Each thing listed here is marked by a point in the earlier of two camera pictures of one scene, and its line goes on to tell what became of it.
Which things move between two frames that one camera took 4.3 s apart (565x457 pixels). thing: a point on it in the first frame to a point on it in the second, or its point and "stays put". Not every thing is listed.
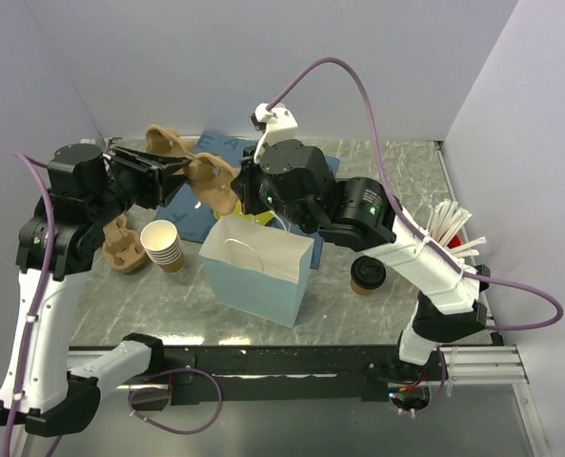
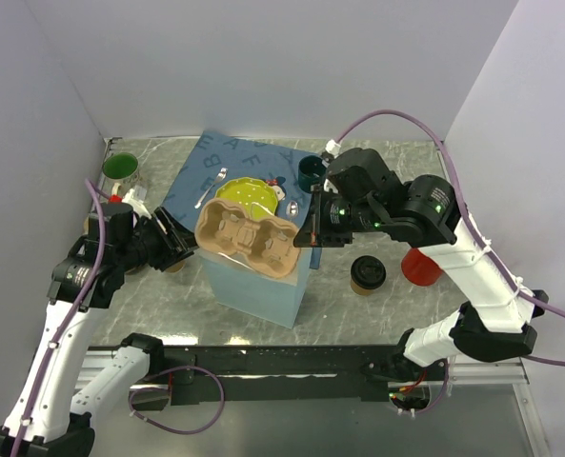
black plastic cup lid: (368, 272) stays put
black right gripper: (244, 185) to (314, 230)
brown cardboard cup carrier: (210, 176) to (272, 248)
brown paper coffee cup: (360, 289) stays put
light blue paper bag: (258, 268) stays put
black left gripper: (156, 181) to (161, 262)
